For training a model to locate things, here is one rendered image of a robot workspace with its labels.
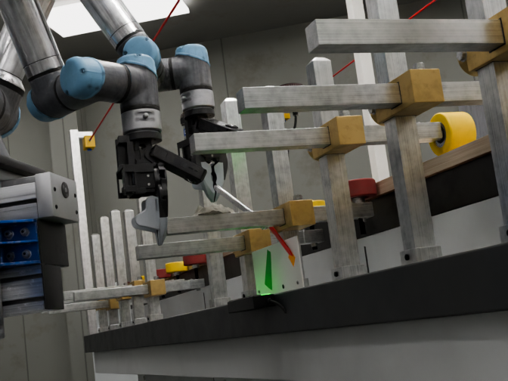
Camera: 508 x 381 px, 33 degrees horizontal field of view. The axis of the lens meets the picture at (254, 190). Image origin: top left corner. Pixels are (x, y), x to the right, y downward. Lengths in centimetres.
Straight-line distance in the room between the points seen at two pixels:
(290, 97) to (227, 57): 769
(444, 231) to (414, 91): 43
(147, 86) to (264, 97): 51
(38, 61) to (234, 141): 46
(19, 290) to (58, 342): 731
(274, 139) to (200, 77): 56
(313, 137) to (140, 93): 36
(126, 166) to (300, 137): 34
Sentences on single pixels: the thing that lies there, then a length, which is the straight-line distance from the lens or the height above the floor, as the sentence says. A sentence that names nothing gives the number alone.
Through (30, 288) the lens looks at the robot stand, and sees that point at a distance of 176.
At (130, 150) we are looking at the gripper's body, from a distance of 164.
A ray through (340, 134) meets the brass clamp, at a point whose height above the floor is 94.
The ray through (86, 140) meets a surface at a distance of 433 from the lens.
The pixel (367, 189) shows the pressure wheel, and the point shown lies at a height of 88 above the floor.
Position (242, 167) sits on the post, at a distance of 201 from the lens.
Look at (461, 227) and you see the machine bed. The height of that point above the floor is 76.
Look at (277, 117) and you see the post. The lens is 179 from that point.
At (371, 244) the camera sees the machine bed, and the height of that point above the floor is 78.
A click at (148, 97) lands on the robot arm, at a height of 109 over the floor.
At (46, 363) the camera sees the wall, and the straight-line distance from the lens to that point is 914.
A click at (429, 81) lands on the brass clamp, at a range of 127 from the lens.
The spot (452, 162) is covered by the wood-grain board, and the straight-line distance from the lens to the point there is 156.
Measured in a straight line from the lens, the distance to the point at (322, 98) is 122.
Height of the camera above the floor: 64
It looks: 9 degrees up
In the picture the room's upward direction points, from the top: 7 degrees counter-clockwise
